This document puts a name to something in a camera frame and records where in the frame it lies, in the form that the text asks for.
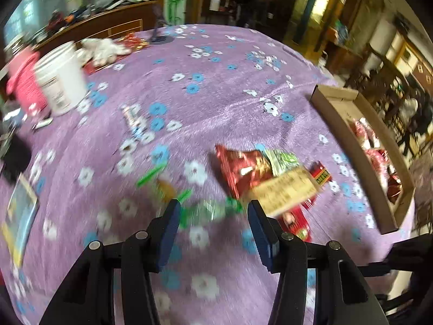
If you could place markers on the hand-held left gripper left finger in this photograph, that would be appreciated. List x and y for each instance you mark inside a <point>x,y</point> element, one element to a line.
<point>167,233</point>

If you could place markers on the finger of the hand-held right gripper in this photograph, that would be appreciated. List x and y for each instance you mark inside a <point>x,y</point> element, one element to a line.
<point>409,254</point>

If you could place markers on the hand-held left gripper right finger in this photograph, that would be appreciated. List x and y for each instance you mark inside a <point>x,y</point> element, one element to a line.
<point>262,233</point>

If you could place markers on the dark red snack packet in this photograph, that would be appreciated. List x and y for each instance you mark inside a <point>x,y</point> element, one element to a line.
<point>242,169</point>
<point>297,223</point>

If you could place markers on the green orange candy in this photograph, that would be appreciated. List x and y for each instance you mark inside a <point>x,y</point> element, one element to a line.
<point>162,184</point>

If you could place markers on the beige snack packet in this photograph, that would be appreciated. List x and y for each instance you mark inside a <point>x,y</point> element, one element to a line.
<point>287,189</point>

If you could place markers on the green white snack packet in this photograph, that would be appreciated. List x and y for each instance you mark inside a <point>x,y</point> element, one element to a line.
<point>284,160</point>

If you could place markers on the pile of boxed snack packets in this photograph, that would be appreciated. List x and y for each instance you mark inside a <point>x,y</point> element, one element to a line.
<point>375,155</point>

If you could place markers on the shallow cardboard box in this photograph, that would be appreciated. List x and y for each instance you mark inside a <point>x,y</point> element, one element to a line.
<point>338,122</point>

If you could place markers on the white blue wrapped candy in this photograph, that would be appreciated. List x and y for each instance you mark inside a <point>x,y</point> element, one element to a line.
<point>133,122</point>

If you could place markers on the yellow blue booklet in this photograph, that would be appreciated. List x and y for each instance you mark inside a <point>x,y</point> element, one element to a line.
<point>20,216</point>

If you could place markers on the small white tube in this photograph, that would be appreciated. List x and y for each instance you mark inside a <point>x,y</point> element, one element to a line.
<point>43,124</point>

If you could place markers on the black box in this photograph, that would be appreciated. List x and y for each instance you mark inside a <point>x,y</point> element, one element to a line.
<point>15,155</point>

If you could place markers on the white plastic bucket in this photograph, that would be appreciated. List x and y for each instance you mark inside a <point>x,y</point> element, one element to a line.
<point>62,78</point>

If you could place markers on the red foil wrappers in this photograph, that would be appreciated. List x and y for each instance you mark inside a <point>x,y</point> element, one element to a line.
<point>133,40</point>

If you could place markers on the dark figurine stand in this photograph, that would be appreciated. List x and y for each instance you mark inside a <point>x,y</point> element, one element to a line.
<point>159,30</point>

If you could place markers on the pink woven bottle holder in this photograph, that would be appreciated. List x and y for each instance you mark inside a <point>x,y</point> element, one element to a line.
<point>25,81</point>

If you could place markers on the wooden cabinet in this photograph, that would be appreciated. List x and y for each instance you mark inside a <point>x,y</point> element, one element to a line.
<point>111,23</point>

